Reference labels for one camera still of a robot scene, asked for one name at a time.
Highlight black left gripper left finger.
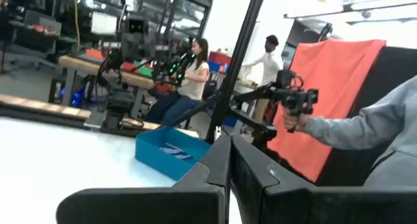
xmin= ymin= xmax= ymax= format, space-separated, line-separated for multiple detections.
xmin=55 ymin=134 xmax=232 ymax=224

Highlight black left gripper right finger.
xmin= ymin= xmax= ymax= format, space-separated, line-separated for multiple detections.
xmin=231 ymin=135 xmax=417 ymax=224

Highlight person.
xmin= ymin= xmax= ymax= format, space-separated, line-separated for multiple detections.
xmin=143 ymin=37 xmax=211 ymax=127
xmin=242 ymin=34 xmax=281 ymax=88

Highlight blue storage box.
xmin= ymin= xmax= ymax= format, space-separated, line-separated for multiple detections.
xmin=208 ymin=61 xmax=225 ymax=74

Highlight teal plastic bin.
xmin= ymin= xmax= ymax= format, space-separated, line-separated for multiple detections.
xmin=135 ymin=126 xmax=212 ymax=182

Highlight grey robot torso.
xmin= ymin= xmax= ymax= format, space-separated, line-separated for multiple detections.
xmin=120 ymin=12 xmax=151 ymax=62

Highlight red storage box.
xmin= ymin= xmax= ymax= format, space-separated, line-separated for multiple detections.
xmin=208 ymin=51 xmax=233 ymax=66

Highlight person's hand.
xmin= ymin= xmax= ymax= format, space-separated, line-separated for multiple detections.
xmin=282 ymin=106 xmax=310 ymax=133

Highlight wooden worktable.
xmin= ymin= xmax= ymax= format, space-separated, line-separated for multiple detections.
xmin=58 ymin=53 xmax=157 ymax=117

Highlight black computer blue lights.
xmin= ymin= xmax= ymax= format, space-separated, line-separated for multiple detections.
xmin=70 ymin=85 xmax=86 ymax=108

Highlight orange cloth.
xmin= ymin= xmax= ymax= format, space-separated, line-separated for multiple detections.
xmin=266 ymin=38 xmax=387 ymax=182

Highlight grey-sleeved operator arm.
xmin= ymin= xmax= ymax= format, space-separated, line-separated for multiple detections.
xmin=301 ymin=76 xmax=417 ymax=188

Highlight wooden table board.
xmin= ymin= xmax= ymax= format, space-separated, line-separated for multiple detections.
xmin=0 ymin=94 xmax=200 ymax=137

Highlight black backdrop panel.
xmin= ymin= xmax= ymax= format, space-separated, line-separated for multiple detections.
xmin=317 ymin=46 xmax=417 ymax=188

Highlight yellow hanging cable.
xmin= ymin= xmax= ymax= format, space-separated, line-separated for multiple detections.
xmin=73 ymin=0 xmax=81 ymax=52

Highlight black leader arm handle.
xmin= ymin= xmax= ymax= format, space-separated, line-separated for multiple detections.
xmin=233 ymin=69 xmax=319 ymax=133

